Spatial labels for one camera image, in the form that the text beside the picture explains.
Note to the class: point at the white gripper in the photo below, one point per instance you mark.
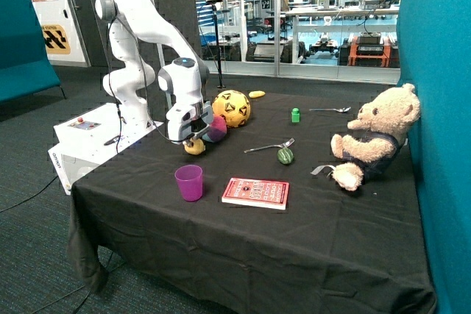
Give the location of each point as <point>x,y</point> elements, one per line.
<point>187,121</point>

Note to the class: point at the multicolour soft ball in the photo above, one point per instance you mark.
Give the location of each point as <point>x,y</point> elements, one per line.
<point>217,131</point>

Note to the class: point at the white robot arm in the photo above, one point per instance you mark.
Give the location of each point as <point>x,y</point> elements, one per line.
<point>131,21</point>

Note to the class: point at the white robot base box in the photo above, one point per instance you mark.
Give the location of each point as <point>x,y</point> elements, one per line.
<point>89,140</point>

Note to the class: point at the purple plastic cup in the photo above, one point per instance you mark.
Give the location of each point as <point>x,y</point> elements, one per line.
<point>189,181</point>

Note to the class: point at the yellow black soccer ball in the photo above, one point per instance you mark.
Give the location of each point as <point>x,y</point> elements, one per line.
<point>233,106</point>

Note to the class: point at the black tablecloth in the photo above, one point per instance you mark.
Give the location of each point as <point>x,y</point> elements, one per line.
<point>329,251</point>

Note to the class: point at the green toy pepper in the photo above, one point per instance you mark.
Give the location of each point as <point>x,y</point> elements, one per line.
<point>285,156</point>

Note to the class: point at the red book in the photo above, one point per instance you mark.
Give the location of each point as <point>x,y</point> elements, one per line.
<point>256,193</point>

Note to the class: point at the silver fork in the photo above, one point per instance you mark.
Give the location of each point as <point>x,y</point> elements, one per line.
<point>280,146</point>

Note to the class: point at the green toy block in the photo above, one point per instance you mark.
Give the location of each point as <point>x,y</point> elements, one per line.
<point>295,115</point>

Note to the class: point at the silver spoon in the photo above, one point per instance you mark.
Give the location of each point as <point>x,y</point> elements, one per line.
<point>337,110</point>

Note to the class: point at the yellow black sign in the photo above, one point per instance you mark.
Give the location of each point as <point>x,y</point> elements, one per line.
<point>55,39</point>

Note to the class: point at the teal sofa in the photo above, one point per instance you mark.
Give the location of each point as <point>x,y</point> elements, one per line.
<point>25,67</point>

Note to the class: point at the beige teddy bear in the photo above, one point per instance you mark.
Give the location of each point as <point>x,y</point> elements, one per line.
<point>386,121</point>

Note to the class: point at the orange black cart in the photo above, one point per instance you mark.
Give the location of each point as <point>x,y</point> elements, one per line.
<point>370,49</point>

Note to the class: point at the white lab table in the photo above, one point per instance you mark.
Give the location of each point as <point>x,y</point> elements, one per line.
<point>317,33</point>

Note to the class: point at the teal partition panel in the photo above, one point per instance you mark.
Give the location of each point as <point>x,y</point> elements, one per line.
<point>434,47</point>

